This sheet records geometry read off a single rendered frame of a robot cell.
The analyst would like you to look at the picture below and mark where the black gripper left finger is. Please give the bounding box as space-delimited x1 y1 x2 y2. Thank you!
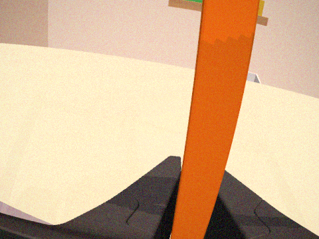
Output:
0 156 181 239

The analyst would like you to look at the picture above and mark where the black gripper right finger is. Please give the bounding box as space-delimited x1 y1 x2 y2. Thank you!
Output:
204 170 319 239

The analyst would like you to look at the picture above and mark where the orange handle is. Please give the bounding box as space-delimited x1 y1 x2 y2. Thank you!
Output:
170 0 260 239

